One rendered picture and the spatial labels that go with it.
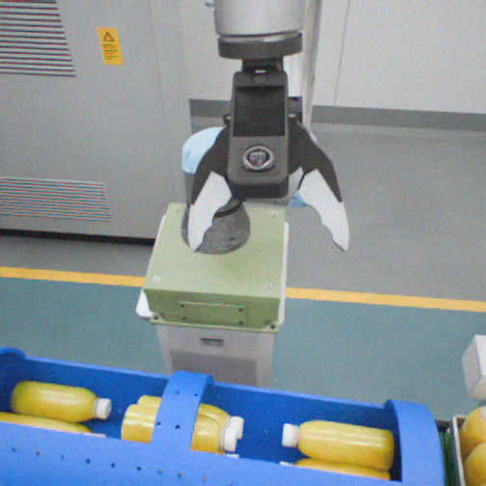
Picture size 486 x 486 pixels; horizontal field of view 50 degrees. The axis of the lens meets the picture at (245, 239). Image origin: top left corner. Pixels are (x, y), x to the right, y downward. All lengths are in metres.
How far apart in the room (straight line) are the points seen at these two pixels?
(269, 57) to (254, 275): 0.66
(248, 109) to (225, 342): 0.87
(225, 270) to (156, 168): 1.42
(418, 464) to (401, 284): 1.89
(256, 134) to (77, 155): 2.13
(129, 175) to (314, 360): 1.19
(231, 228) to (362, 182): 2.26
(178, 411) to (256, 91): 0.63
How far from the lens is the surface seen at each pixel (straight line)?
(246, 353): 1.26
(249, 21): 0.43
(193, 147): 0.99
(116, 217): 2.71
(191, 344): 1.25
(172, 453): 0.92
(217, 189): 0.48
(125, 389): 1.18
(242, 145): 0.40
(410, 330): 2.60
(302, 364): 2.40
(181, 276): 1.04
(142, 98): 2.23
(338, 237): 0.49
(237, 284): 1.02
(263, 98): 0.43
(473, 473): 1.21
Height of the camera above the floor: 2.07
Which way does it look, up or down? 47 degrees down
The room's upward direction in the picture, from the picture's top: straight up
